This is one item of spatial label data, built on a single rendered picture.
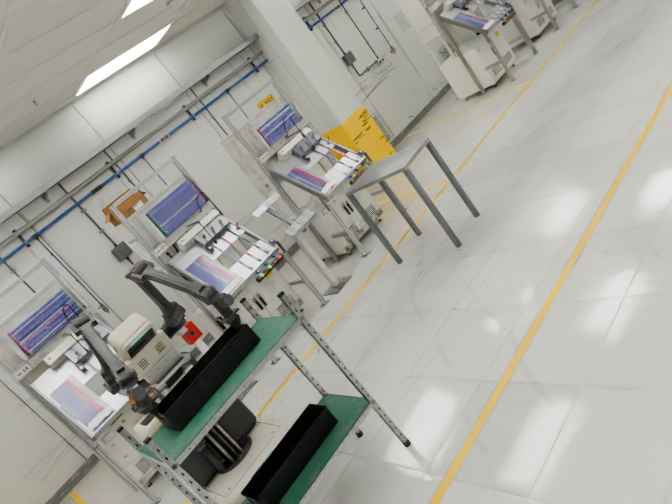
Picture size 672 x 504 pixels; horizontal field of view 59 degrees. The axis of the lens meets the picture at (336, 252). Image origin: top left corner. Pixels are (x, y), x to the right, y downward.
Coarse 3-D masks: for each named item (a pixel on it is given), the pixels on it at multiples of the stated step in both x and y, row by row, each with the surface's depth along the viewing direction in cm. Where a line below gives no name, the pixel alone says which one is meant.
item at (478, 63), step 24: (408, 0) 790; (432, 0) 780; (456, 0) 792; (480, 0) 802; (432, 24) 792; (456, 24) 771; (480, 24) 761; (504, 24) 767; (456, 48) 790; (480, 48) 787; (504, 48) 817; (456, 72) 820; (480, 72) 798; (504, 72) 810
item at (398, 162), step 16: (416, 144) 477; (432, 144) 474; (384, 160) 503; (400, 160) 469; (368, 176) 494; (384, 176) 462; (448, 176) 482; (352, 192) 492; (464, 192) 488; (400, 208) 533; (432, 208) 458; (368, 224) 507; (384, 240) 511
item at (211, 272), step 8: (200, 256) 527; (192, 264) 521; (200, 264) 521; (208, 264) 521; (216, 264) 521; (192, 272) 516; (200, 272) 515; (208, 272) 515; (216, 272) 515; (224, 272) 515; (232, 272) 515; (208, 280) 510; (216, 280) 510; (224, 280) 510; (232, 280) 509; (240, 280) 509; (216, 288) 504; (224, 288) 504; (232, 288) 504
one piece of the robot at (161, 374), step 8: (176, 352) 325; (184, 352) 325; (168, 360) 322; (176, 360) 324; (184, 360) 318; (192, 360) 326; (160, 368) 319; (168, 368) 321; (176, 368) 315; (152, 376) 316; (160, 376) 318; (168, 376) 312; (176, 376) 324; (152, 384) 315; (160, 384) 309; (168, 384) 321; (160, 392) 310
